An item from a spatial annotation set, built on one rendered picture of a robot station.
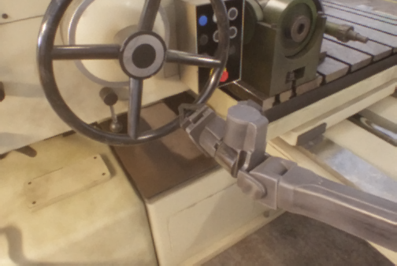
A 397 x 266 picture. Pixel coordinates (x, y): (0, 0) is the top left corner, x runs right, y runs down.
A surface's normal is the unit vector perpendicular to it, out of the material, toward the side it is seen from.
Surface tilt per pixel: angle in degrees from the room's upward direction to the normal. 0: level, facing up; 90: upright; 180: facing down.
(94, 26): 71
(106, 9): 62
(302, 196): 77
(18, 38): 90
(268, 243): 0
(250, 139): 82
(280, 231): 0
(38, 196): 0
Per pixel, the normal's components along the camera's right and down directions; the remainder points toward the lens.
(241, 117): 0.09, -0.86
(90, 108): 0.53, 0.47
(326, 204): -0.69, 0.26
